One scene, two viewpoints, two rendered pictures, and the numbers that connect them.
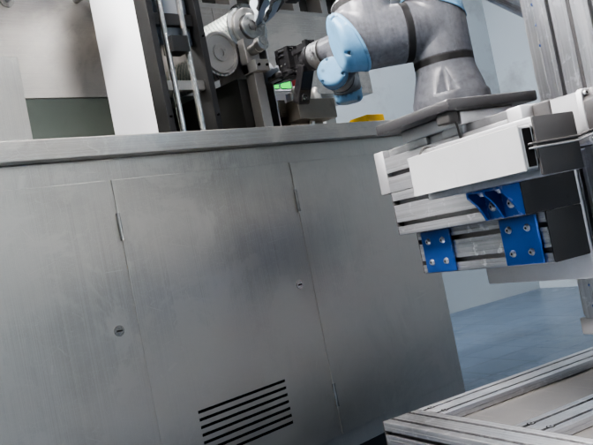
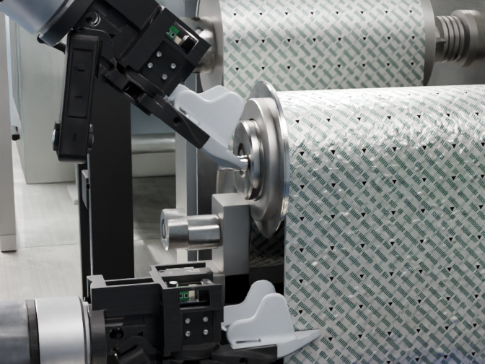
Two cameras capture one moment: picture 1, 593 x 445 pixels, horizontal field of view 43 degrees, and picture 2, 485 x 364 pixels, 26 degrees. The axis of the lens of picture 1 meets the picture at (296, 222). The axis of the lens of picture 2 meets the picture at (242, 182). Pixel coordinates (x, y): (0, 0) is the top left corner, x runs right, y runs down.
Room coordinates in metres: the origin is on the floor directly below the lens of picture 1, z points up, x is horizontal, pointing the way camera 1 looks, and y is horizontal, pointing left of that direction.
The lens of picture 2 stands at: (2.64, -0.83, 1.45)
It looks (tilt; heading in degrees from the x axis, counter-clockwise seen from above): 13 degrees down; 119
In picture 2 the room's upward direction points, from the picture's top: straight up
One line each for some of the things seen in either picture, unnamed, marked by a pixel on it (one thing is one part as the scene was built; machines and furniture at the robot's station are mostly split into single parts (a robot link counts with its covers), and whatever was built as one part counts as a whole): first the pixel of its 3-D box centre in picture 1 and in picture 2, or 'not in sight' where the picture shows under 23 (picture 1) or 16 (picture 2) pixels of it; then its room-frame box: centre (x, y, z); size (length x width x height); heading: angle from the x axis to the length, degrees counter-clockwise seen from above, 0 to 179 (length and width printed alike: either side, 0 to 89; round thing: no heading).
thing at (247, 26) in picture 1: (250, 26); (252, 159); (2.17, 0.02, 1.25); 0.07 x 0.02 x 0.07; 133
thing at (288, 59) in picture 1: (298, 60); (155, 323); (2.14, -0.09, 1.12); 0.12 x 0.08 x 0.09; 43
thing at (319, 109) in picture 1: (273, 124); not in sight; (2.42, 0.01, 1.00); 0.40 x 0.16 x 0.06; 43
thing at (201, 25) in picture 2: not in sight; (184, 45); (1.99, 0.19, 1.34); 0.06 x 0.06 x 0.06; 43
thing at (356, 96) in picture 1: (344, 81); not in sight; (2.01, -0.20, 1.01); 0.11 x 0.08 x 0.11; 164
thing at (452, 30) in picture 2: not in sight; (438, 39); (2.22, 0.41, 1.34); 0.07 x 0.07 x 0.07; 43
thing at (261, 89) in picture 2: (247, 28); (265, 159); (2.18, 0.03, 1.25); 0.15 x 0.01 x 0.15; 133
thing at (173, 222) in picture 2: (260, 43); (173, 229); (2.10, 0.00, 1.18); 0.04 x 0.02 x 0.04; 133
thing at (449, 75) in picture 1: (447, 83); not in sight; (1.48, -0.34, 0.87); 0.15 x 0.15 x 0.10
